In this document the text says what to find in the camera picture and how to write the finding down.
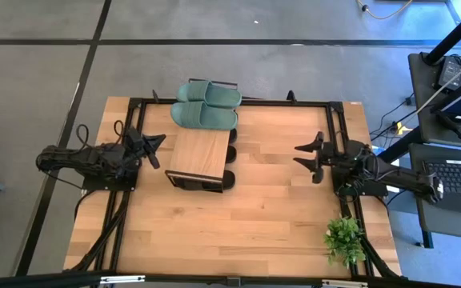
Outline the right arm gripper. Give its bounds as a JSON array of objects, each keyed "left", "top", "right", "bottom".
[{"left": 292, "top": 131, "right": 354, "bottom": 185}]

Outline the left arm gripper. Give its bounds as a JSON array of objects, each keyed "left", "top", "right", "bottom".
[{"left": 125, "top": 126, "right": 167, "bottom": 170}]

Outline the wooden shelf with metal rails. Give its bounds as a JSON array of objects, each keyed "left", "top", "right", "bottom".
[{"left": 164, "top": 78, "right": 239, "bottom": 194}]

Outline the green slide sandal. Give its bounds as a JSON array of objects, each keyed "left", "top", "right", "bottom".
[
  {"left": 170, "top": 100, "right": 239, "bottom": 131},
  {"left": 175, "top": 79, "right": 243, "bottom": 110}
]

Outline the white paper sheet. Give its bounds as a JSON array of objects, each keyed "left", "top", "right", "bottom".
[{"left": 372, "top": 146, "right": 403, "bottom": 194}]

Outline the black diagonal rig pole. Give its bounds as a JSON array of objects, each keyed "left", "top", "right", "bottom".
[
  {"left": 423, "top": 0, "right": 461, "bottom": 66},
  {"left": 377, "top": 126, "right": 423, "bottom": 166}
]

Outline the small green artificial plant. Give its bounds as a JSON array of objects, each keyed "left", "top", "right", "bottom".
[{"left": 323, "top": 215, "right": 367, "bottom": 269}]

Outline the dark grey desk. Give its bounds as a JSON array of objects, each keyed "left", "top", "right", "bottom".
[
  {"left": 408, "top": 142, "right": 461, "bottom": 244},
  {"left": 407, "top": 51, "right": 461, "bottom": 150}
]

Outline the black power adapter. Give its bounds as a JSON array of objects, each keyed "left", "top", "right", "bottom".
[{"left": 437, "top": 55, "right": 461, "bottom": 91}]

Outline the black horizontal rig beam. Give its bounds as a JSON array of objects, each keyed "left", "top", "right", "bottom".
[{"left": 0, "top": 270, "right": 461, "bottom": 288}]

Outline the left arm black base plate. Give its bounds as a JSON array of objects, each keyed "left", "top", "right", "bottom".
[{"left": 82, "top": 167, "right": 138, "bottom": 192}]

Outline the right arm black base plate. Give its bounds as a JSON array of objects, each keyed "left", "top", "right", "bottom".
[{"left": 332, "top": 167, "right": 388, "bottom": 198}]

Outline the silver metal bracket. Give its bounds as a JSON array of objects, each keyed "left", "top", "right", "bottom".
[
  {"left": 99, "top": 274, "right": 146, "bottom": 286},
  {"left": 321, "top": 278, "right": 369, "bottom": 288}
]

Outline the yellow floor cable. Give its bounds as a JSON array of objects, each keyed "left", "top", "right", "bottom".
[{"left": 355, "top": 0, "right": 415, "bottom": 21}]

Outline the thin white cable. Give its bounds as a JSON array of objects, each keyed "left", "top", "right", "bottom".
[{"left": 415, "top": 50, "right": 461, "bottom": 115}]

